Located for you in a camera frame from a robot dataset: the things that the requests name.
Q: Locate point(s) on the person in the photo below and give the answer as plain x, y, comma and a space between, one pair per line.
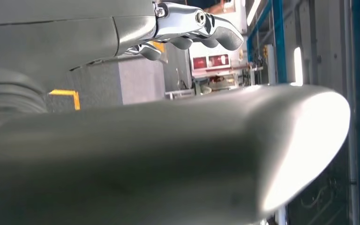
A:
214, 7

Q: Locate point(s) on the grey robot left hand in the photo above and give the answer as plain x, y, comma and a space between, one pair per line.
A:
136, 170

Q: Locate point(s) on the white cabinet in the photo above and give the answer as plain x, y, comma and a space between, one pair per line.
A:
141, 80

